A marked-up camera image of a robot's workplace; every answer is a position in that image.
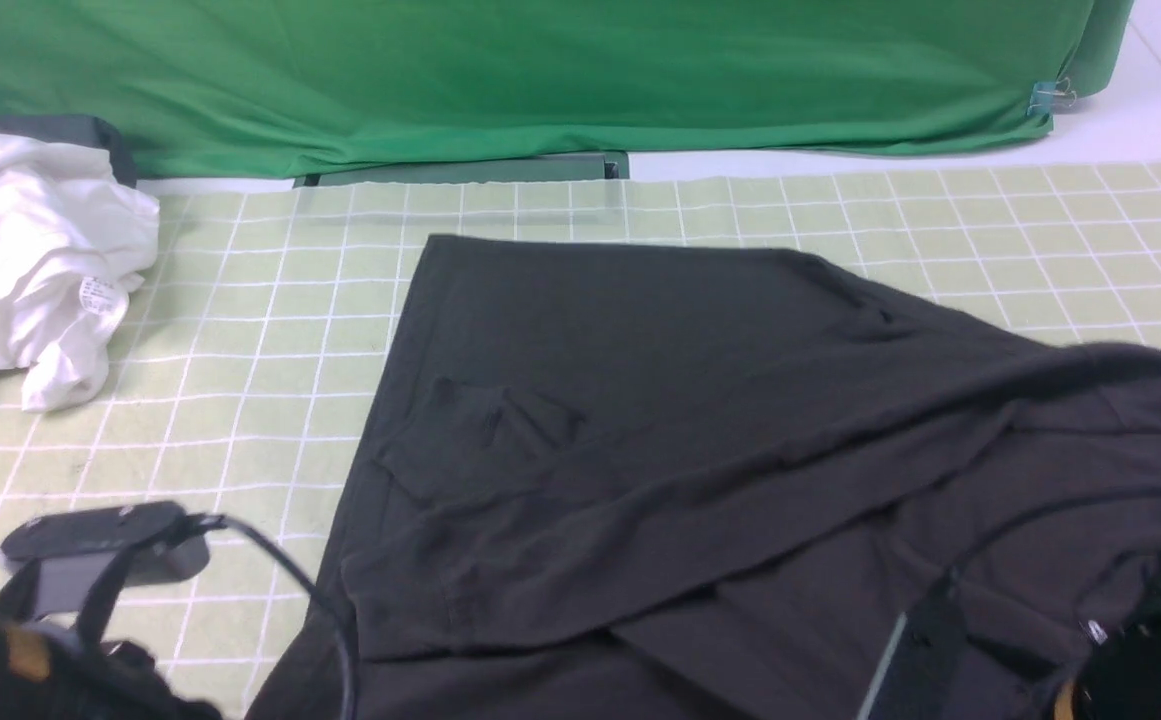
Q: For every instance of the dark gray long-sleeved shirt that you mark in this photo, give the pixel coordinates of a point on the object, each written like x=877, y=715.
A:
x=636, y=482

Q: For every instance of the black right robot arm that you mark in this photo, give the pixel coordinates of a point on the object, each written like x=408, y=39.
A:
x=934, y=668

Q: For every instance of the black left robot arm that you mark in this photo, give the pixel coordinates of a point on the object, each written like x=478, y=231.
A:
x=46, y=673

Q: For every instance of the crumpled white shirt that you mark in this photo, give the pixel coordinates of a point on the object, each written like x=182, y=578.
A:
x=75, y=243

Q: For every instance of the gray garment under white shirt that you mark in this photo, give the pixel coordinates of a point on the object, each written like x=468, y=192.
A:
x=77, y=129

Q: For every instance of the dark green metal base bar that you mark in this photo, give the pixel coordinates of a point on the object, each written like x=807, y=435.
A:
x=565, y=167

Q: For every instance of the green checkered table mat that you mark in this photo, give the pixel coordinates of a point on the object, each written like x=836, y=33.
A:
x=245, y=371

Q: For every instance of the green backdrop cloth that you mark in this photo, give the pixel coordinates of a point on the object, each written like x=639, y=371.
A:
x=280, y=89

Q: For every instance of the blue binder clip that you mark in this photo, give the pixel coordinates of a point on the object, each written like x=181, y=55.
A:
x=1048, y=97

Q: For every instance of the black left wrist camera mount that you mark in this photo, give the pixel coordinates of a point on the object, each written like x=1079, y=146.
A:
x=79, y=562

